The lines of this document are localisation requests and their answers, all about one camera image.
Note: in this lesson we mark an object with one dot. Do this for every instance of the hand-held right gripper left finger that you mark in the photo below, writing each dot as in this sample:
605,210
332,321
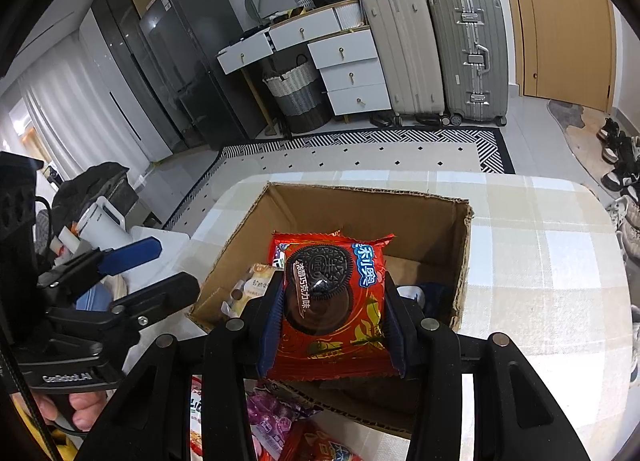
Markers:
270,341

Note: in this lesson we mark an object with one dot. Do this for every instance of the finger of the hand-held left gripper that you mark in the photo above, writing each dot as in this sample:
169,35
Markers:
165,291
130,253

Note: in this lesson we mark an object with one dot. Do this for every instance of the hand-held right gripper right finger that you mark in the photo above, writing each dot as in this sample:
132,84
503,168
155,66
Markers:
397,346

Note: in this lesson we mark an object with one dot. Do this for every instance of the beige cake packet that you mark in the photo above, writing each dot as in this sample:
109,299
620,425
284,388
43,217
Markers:
252,286

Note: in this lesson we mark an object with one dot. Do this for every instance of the red chocolate cookie packet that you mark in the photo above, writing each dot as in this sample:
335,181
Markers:
330,301

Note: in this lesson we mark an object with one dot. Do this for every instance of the purple snack packet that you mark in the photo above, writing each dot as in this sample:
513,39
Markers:
272,413

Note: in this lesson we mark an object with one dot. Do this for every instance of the red packet white print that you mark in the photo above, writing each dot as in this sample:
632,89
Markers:
310,446

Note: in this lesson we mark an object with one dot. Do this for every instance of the brown cardboard box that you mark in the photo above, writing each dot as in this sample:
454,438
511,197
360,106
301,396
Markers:
350,211

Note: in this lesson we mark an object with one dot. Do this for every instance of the person's left hand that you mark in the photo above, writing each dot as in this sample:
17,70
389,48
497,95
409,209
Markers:
75,408

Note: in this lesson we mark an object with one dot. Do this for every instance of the beige bowl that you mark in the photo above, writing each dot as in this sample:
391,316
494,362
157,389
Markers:
120,286

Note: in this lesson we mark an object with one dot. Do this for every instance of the white marble side table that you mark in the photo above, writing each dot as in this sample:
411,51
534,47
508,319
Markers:
165,241

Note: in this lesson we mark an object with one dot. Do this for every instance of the white electric kettle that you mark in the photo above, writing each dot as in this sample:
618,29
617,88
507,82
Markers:
102,226

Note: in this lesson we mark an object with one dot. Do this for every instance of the black jacket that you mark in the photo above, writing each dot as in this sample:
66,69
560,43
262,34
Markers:
100,181

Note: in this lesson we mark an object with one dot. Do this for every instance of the white curtain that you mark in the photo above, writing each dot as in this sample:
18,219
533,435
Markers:
50,106

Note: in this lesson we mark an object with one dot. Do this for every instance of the tall dark glass cabinet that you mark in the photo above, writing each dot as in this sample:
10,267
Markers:
125,66

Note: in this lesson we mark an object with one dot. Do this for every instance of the black white patterned rug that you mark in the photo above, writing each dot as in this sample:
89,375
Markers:
375,156

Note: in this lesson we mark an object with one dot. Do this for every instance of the dark grey refrigerator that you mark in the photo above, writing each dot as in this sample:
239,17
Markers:
200,66

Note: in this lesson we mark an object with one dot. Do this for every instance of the woven laundry basket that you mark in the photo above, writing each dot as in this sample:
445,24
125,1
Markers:
300,101

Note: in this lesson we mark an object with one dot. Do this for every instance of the round beige rug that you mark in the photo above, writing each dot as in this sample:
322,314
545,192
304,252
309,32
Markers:
590,153

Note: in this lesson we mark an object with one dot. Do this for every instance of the white desk with drawers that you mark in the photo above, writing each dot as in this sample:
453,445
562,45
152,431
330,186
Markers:
350,76

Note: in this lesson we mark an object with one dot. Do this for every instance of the cluster of loose sneakers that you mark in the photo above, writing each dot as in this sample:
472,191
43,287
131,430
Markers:
620,176

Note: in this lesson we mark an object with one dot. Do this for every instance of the grey door mat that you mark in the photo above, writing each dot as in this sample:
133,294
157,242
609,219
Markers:
570,116

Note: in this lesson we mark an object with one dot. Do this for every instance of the beige suitcase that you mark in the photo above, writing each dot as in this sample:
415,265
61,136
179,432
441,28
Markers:
405,56

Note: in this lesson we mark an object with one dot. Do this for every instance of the silver suitcase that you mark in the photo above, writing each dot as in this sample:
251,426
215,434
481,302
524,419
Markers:
470,56

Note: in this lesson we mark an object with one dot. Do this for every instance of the tan wooden door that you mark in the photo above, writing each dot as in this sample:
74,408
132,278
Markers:
565,41

